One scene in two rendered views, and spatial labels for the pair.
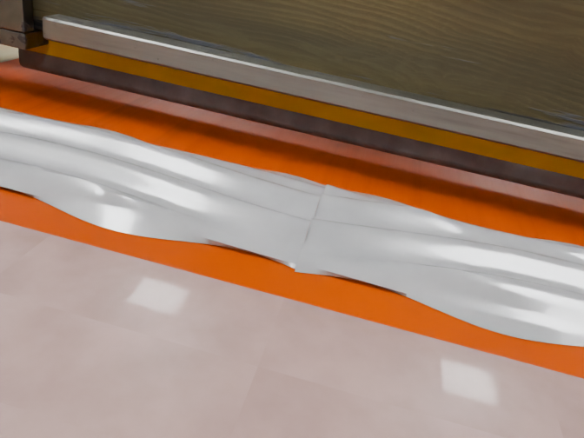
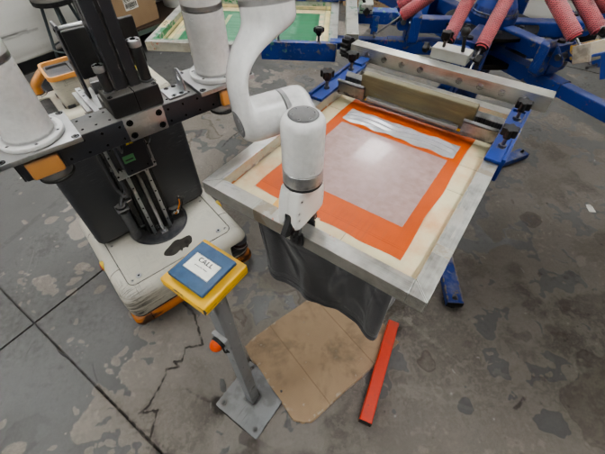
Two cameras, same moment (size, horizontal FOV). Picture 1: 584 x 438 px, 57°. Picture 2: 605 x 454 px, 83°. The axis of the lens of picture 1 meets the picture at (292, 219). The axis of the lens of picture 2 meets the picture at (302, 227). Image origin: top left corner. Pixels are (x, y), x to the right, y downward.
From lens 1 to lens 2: 0.93 m
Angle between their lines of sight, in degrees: 30
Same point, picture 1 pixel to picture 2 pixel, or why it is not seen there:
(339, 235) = (400, 133)
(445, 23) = (423, 103)
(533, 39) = (435, 106)
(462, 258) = (414, 137)
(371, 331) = (399, 143)
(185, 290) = (382, 138)
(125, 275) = (375, 136)
